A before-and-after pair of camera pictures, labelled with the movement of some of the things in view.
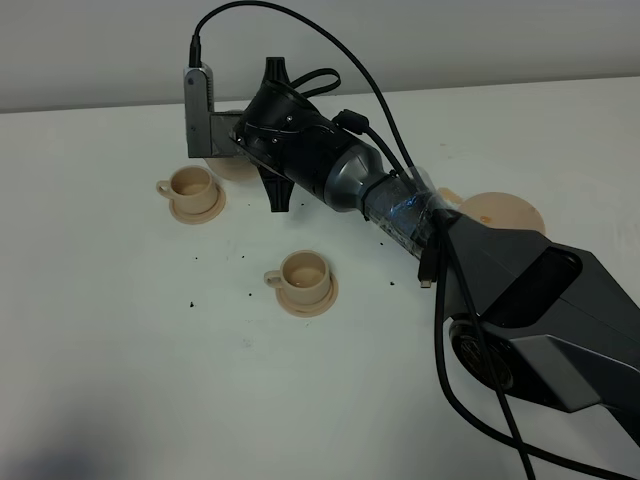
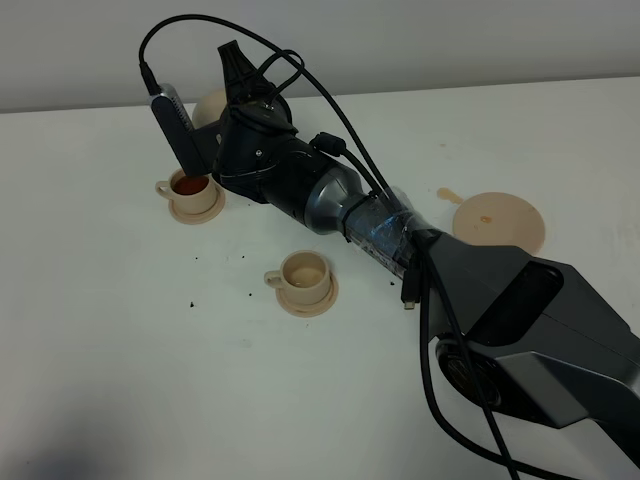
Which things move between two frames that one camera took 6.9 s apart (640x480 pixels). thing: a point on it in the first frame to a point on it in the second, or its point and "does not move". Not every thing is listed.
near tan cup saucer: (309, 310) does not move
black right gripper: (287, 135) to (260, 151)
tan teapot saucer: (499, 210) does not move
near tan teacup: (303, 277) does not move
